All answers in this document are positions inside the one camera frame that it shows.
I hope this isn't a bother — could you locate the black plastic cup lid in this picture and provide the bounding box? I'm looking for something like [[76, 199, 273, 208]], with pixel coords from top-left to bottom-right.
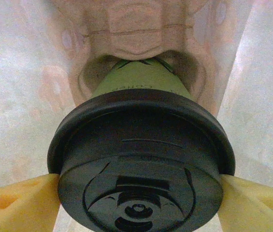
[[47, 93, 236, 232]]

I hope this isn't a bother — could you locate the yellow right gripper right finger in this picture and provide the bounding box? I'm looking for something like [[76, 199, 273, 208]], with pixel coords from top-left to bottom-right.
[[219, 174, 273, 232]]

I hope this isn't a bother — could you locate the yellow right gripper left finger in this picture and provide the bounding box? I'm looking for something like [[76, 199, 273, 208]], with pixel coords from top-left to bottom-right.
[[0, 173, 61, 232]]

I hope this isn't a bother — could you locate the green paper coffee cup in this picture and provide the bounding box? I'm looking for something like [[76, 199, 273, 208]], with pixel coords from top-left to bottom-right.
[[91, 59, 192, 102]]

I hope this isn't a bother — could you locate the brown pulp cup carrier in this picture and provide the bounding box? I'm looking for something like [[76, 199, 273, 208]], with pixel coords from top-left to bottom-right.
[[54, 0, 224, 116]]

